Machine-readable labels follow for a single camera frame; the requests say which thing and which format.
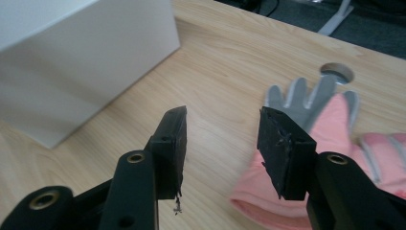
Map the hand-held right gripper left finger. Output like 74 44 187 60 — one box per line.
98 105 189 230

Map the pink glove with grey palm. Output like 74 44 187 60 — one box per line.
229 76 362 230

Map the white storage box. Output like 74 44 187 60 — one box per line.
0 0 182 150

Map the grey metal desk frame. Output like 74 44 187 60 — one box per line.
317 0 356 36

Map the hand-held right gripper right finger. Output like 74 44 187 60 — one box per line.
257 105 406 230

